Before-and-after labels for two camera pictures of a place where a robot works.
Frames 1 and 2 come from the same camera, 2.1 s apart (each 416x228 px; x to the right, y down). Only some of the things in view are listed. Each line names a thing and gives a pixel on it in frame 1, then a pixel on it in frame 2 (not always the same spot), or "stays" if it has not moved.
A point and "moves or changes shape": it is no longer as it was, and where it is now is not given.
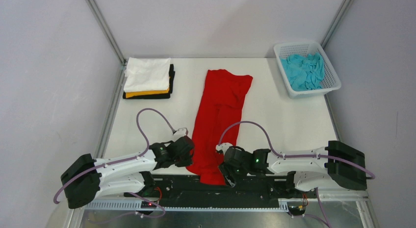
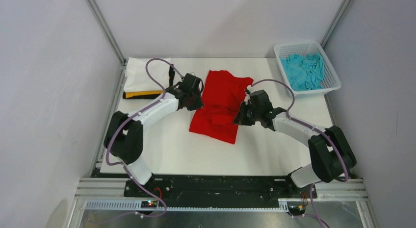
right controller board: [297, 210] stays
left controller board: [146, 204] stays
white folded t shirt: [143, 74] stays
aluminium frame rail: [284, 204] stays
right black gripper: [225, 169] to [241, 119]
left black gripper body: [183, 161] to [195, 102]
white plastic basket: [306, 69] stays
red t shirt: [218, 123] moves or changes shape
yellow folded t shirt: [129, 94] stays
